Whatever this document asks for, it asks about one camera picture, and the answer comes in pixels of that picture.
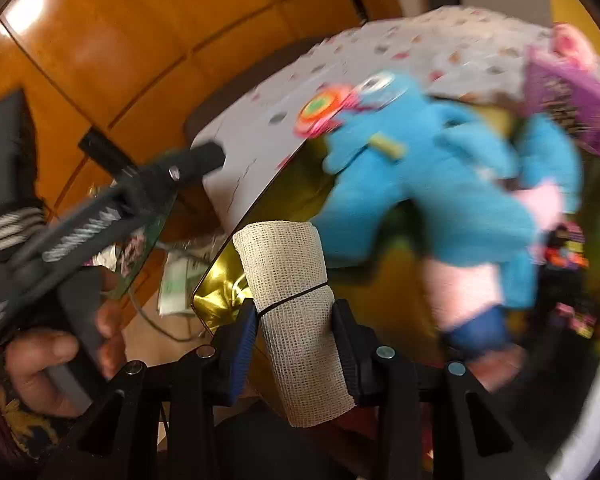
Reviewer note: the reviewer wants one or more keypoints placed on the black colourful packet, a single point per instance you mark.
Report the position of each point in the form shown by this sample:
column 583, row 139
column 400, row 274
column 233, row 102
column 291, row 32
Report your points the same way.
column 572, row 270

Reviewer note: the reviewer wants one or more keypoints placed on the purple box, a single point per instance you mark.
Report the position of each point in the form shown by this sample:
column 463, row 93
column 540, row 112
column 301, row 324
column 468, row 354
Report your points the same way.
column 570, row 95

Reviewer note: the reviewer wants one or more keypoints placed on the gold box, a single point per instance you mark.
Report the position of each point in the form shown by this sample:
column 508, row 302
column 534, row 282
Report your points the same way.
column 280, row 210

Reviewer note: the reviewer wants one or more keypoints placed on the person's left hand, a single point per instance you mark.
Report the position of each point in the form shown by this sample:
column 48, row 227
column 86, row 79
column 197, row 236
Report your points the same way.
column 40, row 365

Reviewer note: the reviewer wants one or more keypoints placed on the printed white tablecloth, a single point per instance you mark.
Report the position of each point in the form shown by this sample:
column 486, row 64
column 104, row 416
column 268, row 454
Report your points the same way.
column 380, row 45

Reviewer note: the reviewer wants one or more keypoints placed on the pink towel blue band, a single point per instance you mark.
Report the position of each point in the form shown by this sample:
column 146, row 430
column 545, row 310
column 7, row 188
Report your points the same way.
column 472, row 305

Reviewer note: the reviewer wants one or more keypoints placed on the orange green lollipop toy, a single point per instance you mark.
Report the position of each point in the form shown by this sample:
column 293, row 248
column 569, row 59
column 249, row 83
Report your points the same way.
column 320, row 110

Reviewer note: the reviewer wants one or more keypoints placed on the blue plush toy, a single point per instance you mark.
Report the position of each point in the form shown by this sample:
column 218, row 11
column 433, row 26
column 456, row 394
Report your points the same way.
column 430, row 185

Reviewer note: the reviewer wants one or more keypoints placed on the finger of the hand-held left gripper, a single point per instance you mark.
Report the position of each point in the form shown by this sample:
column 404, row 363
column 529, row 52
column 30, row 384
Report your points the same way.
column 105, row 152
column 195, row 160

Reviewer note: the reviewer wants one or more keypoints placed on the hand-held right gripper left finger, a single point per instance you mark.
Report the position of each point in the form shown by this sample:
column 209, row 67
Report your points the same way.
column 242, row 347

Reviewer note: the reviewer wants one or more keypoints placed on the white green paper packet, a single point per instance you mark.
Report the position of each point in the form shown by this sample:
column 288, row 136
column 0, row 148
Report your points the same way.
column 180, row 285

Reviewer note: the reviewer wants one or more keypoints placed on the wooden cabinet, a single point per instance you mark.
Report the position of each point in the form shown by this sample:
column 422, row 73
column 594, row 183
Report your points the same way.
column 155, row 50

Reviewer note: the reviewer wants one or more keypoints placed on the cream bandage roll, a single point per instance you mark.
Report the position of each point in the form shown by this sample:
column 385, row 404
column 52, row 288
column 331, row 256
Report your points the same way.
column 295, row 320

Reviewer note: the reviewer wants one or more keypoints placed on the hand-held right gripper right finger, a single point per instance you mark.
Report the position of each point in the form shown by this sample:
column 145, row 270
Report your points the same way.
column 350, row 360

